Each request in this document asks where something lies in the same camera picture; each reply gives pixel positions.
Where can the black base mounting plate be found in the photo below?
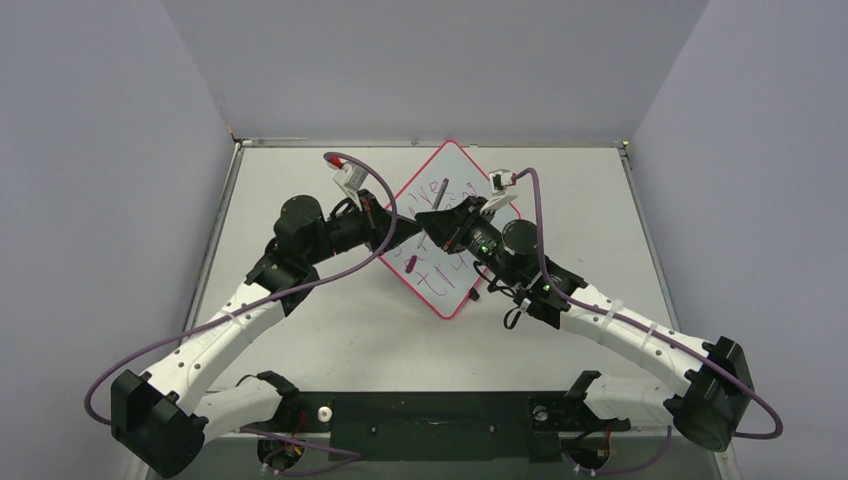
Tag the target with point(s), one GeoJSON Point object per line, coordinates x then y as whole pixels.
{"type": "Point", "coordinates": [442, 426]}

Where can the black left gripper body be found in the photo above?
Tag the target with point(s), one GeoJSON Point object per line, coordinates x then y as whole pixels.
{"type": "Point", "coordinates": [362, 225]}

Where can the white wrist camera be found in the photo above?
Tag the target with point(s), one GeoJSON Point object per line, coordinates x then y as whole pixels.
{"type": "Point", "coordinates": [501, 182]}
{"type": "Point", "coordinates": [349, 177]}

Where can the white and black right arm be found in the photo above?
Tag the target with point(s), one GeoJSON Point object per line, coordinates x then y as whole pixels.
{"type": "Point", "coordinates": [700, 388]}

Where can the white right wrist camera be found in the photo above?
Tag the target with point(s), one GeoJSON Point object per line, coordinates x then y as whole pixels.
{"type": "Point", "coordinates": [501, 182]}

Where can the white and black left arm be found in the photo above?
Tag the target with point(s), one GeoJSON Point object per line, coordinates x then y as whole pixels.
{"type": "Point", "coordinates": [166, 414]}

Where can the pink-framed whiteboard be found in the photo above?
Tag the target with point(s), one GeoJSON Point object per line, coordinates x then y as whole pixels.
{"type": "Point", "coordinates": [442, 281]}

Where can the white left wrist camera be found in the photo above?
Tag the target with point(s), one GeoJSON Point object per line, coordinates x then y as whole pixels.
{"type": "Point", "coordinates": [349, 177]}

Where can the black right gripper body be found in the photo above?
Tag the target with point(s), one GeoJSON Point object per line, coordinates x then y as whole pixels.
{"type": "Point", "coordinates": [464, 225]}

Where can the pink marker cap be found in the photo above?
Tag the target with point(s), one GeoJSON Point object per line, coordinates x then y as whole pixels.
{"type": "Point", "coordinates": [411, 263]}

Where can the pink marker pen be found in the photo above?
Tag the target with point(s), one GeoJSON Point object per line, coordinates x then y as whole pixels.
{"type": "Point", "coordinates": [440, 193]}

